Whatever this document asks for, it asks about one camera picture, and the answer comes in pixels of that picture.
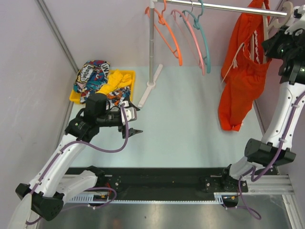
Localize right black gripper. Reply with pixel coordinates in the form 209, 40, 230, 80
263, 25, 303, 61

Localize beige hanger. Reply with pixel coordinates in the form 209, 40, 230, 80
261, 1, 294, 64

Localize orange shorts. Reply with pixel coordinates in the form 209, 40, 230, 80
218, 13, 271, 131

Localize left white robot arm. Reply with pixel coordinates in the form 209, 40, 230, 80
15, 93, 141, 225

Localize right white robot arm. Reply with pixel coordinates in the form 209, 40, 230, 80
220, 26, 305, 192

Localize yellow shorts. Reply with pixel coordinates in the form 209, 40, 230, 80
95, 69, 132, 95

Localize comic print shorts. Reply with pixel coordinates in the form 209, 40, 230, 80
69, 60, 135, 108

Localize pink hanger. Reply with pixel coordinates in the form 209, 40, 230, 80
171, 9, 205, 76

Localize teal hanger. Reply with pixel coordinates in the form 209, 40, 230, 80
182, 0, 212, 75

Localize orange hanger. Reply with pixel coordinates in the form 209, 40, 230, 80
144, 0, 183, 66

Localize white clothes rack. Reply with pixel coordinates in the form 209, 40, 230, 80
137, 0, 302, 108

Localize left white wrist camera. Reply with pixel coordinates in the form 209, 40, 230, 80
121, 101, 140, 125

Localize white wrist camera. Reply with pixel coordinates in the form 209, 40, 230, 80
285, 5, 305, 35
121, 101, 140, 125

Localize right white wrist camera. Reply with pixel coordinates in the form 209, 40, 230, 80
285, 5, 305, 35

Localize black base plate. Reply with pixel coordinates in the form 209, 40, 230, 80
65, 166, 279, 201

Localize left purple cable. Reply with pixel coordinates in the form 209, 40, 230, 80
25, 104, 131, 226

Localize white slotted cable duct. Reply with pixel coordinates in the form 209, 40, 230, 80
67, 192, 239, 205

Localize aluminium frame rail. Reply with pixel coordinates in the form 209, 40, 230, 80
245, 175, 294, 195

